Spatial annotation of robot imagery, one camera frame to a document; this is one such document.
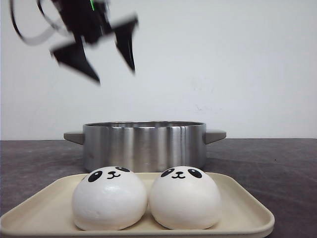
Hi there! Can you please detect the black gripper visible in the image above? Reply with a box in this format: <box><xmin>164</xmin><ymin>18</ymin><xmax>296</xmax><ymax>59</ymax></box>
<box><xmin>51</xmin><ymin>0</ymin><xmax>139</xmax><ymax>84</ymax></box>

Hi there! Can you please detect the panda bun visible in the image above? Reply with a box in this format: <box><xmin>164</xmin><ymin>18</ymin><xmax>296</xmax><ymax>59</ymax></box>
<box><xmin>149</xmin><ymin>166</ymin><xmax>222</xmax><ymax>230</ymax></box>
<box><xmin>72</xmin><ymin>166</ymin><xmax>148</xmax><ymax>231</ymax></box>

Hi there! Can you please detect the stainless steel pot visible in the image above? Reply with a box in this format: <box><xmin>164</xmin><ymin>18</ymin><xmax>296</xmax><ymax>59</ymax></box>
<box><xmin>63</xmin><ymin>121</ymin><xmax>226</xmax><ymax>172</ymax></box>

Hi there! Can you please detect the beige plastic tray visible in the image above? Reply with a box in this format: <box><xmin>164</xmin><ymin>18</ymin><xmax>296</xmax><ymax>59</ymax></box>
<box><xmin>0</xmin><ymin>173</ymin><xmax>275</xmax><ymax>238</ymax></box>

